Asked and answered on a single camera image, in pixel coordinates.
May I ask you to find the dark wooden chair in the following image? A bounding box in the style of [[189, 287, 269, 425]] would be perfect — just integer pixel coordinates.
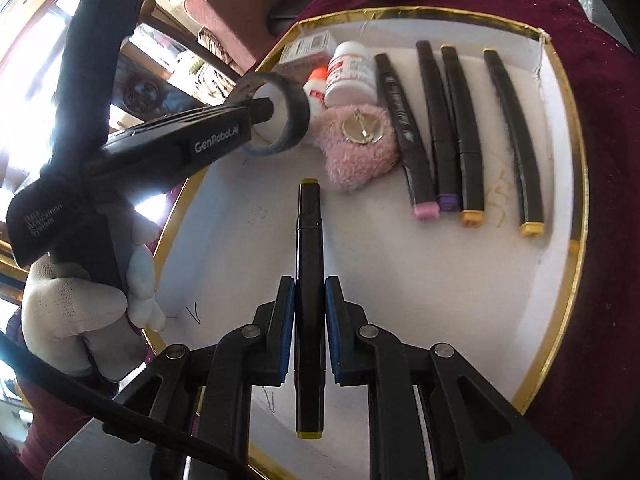
[[110, 0, 243, 131]]

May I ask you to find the maroon velvet bedspread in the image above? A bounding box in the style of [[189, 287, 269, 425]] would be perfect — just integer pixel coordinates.
[[304, 0, 639, 479]]

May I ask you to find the black braided cable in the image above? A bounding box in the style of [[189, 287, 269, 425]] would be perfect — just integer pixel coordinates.
[[0, 331, 252, 480]]

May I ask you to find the white bottle orange cap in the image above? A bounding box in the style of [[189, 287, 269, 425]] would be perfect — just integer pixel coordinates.
[[304, 66, 328, 119]]

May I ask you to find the black marker yellow cap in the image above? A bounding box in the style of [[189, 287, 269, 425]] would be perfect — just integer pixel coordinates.
[[483, 49, 544, 238]]

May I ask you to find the white pill bottle red label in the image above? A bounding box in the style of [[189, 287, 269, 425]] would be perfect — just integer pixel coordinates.
[[324, 41, 378, 108]]

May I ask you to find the pink fluffy keychain pouch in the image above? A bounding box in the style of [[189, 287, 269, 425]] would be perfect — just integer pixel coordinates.
[[308, 104, 399, 192]]

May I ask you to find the black marker purple cap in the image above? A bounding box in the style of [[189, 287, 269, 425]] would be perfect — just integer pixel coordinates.
[[416, 40, 459, 212]]

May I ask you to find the black tape roll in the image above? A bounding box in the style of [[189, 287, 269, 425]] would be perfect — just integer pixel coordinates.
[[224, 72, 310, 157]]

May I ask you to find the black marker pink cap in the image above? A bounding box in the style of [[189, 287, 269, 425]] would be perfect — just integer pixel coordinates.
[[374, 53, 440, 221]]

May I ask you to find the white tray gold rim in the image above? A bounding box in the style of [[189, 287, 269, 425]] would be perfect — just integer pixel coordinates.
[[156, 8, 588, 411]]

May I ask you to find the maroon armchair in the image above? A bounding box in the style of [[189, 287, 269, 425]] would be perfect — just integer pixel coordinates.
[[183, 0, 281, 72]]

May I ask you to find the black marker orange cap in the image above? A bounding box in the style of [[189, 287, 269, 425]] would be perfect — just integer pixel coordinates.
[[440, 46, 485, 228]]

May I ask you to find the small grey medicine box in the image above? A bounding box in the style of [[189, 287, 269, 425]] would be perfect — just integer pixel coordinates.
[[276, 32, 337, 74]]

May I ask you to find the black marker olive cap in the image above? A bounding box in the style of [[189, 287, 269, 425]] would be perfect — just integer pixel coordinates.
[[294, 179, 326, 440]]

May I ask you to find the left white gloved hand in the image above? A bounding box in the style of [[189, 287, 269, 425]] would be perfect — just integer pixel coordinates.
[[21, 212, 166, 382]]

